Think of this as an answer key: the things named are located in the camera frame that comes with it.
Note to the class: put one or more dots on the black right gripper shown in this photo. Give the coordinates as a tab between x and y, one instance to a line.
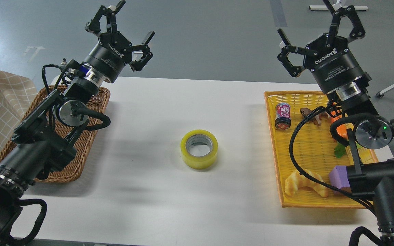
335	66

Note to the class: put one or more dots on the brown wicker basket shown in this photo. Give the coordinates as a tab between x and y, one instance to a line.
83	145

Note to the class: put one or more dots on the toy croissant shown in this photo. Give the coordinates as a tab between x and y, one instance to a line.
296	181

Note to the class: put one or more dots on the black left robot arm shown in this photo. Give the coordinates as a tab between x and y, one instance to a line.
45	139

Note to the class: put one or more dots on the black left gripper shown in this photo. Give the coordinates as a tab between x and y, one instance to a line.
109	56

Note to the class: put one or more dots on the yellow plastic basket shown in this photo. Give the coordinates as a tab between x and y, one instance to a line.
313	150

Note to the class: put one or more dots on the yellow tape roll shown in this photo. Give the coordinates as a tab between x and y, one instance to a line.
194	137

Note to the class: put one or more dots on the brown toy animal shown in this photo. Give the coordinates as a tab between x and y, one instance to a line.
316	119

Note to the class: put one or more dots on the purple foam block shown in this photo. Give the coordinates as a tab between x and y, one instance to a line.
338	178

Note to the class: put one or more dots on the pink drink can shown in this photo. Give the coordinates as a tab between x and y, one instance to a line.
282	116

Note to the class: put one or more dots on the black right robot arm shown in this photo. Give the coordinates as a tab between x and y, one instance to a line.
359	126

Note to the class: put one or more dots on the toy carrot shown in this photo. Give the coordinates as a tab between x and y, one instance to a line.
339	149

